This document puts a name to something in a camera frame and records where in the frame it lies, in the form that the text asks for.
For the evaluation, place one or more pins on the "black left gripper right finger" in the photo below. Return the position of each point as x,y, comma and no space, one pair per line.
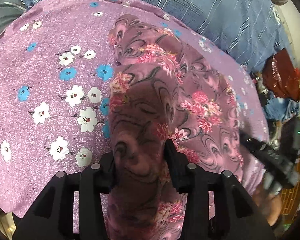
218,206

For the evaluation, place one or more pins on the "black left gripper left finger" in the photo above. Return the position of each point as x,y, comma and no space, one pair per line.
69,206

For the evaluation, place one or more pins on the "maroon pink floral garment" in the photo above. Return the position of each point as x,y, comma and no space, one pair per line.
163,89

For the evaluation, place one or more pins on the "person's right hand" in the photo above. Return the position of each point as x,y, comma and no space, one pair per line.
269,204

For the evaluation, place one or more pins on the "blue crumpled cloth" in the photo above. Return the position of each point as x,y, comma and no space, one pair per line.
281,109

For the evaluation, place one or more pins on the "red shiny plastic bag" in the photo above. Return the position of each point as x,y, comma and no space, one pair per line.
280,76

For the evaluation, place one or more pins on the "purple floral bedsheet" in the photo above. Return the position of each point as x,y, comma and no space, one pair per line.
56,64

